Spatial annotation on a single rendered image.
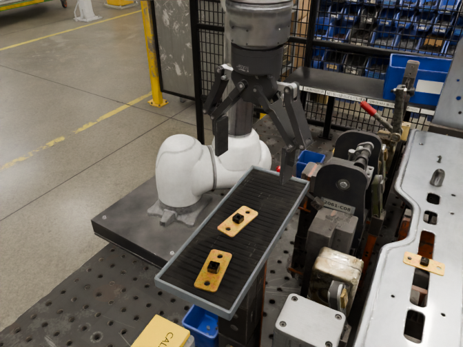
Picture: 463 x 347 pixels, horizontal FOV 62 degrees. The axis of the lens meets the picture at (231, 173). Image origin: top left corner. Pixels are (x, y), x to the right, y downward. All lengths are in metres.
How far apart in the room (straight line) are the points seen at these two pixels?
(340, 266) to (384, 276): 0.15
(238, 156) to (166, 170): 0.23
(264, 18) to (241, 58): 0.06
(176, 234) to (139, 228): 0.13
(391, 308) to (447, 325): 0.10
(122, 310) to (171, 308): 0.14
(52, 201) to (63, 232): 0.35
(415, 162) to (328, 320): 0.76
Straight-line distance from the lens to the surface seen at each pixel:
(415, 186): 1.20
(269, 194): 0.80
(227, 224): 0.72
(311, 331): 0.66
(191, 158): 1.22
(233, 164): 1.25
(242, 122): 1.22
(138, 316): 1.19
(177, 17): 3.52
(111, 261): 1.34
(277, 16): 0.53
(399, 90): 1.24
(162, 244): 1.27
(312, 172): 1.03
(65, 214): 2.73
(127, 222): 1.36
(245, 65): 0.55
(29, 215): 2.82
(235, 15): 0.53
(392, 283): 0.90
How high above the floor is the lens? 1.65
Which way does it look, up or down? 35 degrees down
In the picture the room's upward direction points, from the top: straight up
